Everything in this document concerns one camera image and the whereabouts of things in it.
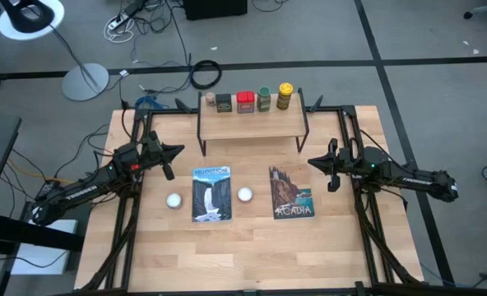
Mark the ring light floor lamp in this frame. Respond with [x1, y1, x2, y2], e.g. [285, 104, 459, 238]
[0, 0, 110, 103]

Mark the dark green spice tin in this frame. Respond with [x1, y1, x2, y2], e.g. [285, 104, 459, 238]
[215, 93, 234, 113]

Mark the yellow-lid seasoning jar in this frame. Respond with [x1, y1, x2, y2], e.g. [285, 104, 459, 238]
[276, 81, 295, 111]

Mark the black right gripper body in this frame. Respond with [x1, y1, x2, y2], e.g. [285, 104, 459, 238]
[337, 147, 363, 180]

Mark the white power strip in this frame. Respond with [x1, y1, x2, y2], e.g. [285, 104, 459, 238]
[103, 11, 137, 44]

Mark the black box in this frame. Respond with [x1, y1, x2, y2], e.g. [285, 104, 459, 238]
[183, 0, 248, 21]

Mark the Acadia book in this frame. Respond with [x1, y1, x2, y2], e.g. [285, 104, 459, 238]
[268, 165, 316, 220]

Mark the coiled black cable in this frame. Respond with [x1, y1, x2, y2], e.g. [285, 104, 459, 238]
[188, 58, 223, 90]

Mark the black power adapter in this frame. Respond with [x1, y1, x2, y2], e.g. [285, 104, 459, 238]
[37, 179, 60, 197]

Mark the blue cable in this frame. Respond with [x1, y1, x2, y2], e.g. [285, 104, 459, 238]
[134, 95, 159, 111]

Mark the black table frame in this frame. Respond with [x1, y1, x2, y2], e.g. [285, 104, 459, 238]
[77, 95, 425, 296]

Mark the red smoked paprika tin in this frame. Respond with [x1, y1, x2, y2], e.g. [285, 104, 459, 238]
[235, 90, 257, 115]

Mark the wooden shelf riser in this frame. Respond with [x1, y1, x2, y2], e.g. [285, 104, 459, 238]
[196, 87, 311, 157]

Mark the yellow cable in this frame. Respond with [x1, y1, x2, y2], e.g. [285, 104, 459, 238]
[5, 158, 74, 184]

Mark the green lidded herb jar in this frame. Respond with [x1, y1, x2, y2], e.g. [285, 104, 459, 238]
[256, 86, 272, 113]

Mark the centre pink patterned bowl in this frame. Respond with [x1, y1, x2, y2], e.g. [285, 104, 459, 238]
[236, 186, 255, 203]

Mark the Yellowstone book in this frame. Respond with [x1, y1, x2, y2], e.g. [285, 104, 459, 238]
[191, 165, 233, 224]

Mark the black desk leg bar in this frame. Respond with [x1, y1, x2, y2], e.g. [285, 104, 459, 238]
[0, 211, 86, 252]

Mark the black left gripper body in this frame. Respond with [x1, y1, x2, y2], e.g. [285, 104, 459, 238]
[138, 141, 166, 169]

